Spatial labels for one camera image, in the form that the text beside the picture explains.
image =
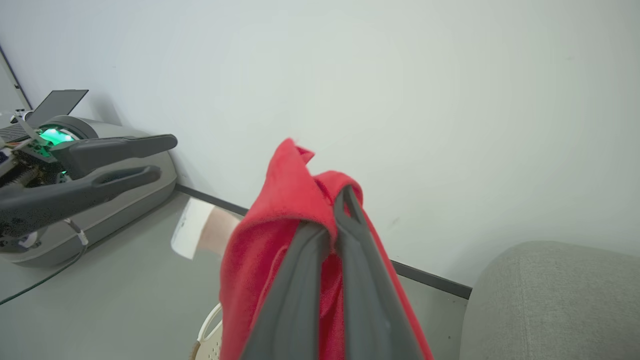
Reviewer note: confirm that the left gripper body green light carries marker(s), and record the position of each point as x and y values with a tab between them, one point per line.
30	165

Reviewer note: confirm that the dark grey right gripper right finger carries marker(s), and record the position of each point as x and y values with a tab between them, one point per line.
370	310

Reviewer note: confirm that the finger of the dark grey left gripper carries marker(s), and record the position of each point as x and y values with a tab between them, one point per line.
65	200
110	149

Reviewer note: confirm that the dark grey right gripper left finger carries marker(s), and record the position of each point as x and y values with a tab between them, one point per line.
292	300

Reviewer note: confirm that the red cloth garment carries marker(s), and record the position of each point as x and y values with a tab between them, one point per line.
270	240

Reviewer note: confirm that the white beige cloth garment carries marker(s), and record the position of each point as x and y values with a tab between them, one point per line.
192	227

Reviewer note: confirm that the grey robot wheeled base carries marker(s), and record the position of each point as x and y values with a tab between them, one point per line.
125	210

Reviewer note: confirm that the dark grey laptop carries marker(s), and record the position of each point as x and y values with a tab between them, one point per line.
55	105

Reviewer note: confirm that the grey fabric sofa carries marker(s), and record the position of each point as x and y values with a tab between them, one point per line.
550	310

